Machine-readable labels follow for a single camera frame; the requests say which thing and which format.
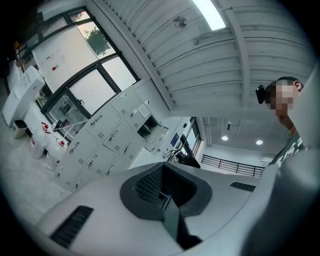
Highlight long ceiling light panel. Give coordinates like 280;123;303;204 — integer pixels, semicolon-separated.
191;0;227;31

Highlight black head camera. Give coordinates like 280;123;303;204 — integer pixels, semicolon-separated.
254;84;267;105

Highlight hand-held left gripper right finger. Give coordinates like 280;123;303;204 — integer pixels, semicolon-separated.
163;161;262;242

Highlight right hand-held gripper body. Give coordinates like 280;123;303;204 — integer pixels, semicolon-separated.
239;64;320;256

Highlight grey metal locker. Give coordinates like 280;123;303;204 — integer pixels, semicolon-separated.
53;84;170;193

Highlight black metal railing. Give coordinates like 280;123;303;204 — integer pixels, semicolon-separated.
201;154;266;178

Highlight person's head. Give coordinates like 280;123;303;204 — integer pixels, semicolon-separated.
264;76;305;136

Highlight white waste bin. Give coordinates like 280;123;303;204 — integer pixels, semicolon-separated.
12;119;28;140

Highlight dark green printed shirt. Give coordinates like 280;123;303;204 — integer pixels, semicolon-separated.
267;131;307;167

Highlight white paper sign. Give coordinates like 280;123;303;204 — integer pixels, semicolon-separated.
136;102;150;118

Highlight white appliance box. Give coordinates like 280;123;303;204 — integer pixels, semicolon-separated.
1;65;46;127

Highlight clear water jug red cap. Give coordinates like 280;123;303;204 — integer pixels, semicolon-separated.
46;138;69;171
28;121;50;160

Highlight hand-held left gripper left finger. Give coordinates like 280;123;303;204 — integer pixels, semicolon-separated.
37;161;185;256

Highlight round ceiling vent fan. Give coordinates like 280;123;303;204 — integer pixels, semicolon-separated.
172;15;188;29

